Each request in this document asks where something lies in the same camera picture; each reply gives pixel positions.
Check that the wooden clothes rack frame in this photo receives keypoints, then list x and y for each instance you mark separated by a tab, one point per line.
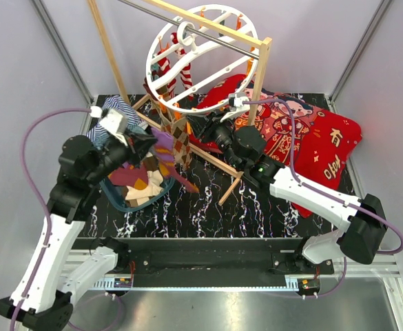
219	21

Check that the red cartoon blanket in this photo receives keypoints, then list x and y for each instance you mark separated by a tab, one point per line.
317	141

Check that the metal hanging rod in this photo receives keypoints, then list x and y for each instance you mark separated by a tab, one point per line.
191	30

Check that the blue plastic basket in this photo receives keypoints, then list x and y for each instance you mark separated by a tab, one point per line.
113	193

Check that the red white striped sock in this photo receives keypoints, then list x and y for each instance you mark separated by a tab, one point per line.
185	74
165	67

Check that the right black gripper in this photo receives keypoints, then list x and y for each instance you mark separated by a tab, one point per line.
199	122

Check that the white round sock hanger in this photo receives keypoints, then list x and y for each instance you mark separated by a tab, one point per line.
203	67

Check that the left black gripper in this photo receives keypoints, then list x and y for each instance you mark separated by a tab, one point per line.
144	143

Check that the brown beige striped sock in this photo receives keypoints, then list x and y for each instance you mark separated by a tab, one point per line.
156	74

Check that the blue striped cloth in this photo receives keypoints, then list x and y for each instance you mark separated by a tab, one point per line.
99	136

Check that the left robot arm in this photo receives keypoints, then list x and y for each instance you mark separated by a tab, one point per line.
44	300

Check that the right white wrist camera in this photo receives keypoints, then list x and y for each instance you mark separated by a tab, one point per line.
239	103

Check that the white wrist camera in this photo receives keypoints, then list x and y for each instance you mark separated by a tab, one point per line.
239	103
114	122

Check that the purple striped sock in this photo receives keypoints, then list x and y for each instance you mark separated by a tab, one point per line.
163	151

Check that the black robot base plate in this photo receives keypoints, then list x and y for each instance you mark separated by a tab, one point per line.
216	264

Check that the pile of socks in basket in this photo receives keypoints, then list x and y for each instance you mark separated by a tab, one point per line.
139	184

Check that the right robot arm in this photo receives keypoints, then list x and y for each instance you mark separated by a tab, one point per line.
359	222

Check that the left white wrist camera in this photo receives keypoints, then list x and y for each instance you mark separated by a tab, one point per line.
114	122

